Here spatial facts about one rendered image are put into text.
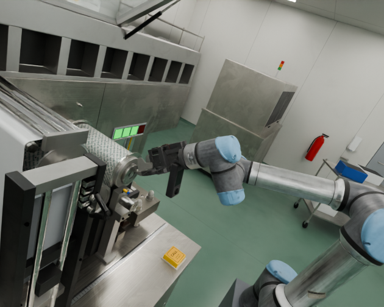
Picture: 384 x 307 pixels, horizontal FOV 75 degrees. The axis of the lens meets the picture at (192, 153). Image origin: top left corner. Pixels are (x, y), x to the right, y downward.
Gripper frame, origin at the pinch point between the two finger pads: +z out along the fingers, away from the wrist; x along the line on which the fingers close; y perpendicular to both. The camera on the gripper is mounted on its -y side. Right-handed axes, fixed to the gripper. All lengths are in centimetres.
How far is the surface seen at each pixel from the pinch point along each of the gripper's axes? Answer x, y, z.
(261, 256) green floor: -177, -139, 31
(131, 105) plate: -33, 29, 24
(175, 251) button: -15.6, -38.0, 7.3
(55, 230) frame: 35.1, -3.2, -5.3
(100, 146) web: 5.4, 12.1, 8.5
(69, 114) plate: 0.8, 26.9, 25.2
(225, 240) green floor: -165, -114, 61
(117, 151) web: 3.6, 9.1, 3.7
